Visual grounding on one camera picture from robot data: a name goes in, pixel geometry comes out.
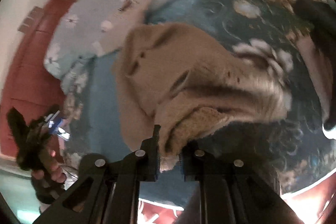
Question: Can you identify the red wooden headboard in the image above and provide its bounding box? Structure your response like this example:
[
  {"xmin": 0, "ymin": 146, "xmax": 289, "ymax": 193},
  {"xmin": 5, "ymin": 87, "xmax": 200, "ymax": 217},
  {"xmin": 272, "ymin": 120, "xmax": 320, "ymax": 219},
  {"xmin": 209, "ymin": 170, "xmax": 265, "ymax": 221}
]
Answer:
[{"xmin": 1, "ymin": 0, "xmax": 76, "ymax": 157}]

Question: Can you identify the person's left hand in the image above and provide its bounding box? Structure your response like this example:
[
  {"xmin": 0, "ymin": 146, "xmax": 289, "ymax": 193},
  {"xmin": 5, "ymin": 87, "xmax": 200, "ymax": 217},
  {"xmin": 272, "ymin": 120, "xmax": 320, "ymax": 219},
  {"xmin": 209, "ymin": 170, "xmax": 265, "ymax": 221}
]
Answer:
[{"xmin": 31, "ymin": 148, "xmax": 66, "ymax": 184}]

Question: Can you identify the pink garment under sweater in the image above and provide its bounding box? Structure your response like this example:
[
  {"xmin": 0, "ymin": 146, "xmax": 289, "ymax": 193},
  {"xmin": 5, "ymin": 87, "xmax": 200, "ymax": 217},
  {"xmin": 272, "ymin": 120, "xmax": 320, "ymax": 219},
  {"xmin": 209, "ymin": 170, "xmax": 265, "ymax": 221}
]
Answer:
[{"xmin": 97, "ymin": 0, "xmax": 154, "ymax": 56}]

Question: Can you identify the grey wall switch panel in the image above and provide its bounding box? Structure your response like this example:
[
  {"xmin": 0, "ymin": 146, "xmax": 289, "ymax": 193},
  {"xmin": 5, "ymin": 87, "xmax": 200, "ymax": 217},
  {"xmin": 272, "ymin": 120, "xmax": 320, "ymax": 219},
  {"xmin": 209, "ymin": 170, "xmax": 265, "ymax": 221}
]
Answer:
[{"xmin": 18, "ymin": 6, "xmax": 44, "ymax": 34}]

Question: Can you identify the tan knitted sweater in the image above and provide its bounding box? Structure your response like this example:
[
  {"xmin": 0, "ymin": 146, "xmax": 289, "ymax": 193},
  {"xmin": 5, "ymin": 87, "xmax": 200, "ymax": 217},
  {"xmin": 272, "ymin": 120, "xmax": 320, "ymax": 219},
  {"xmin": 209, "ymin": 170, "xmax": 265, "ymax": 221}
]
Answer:
[{"xmin": 115, "ymin": 23, "xmax": 291, "ymax": 172}]

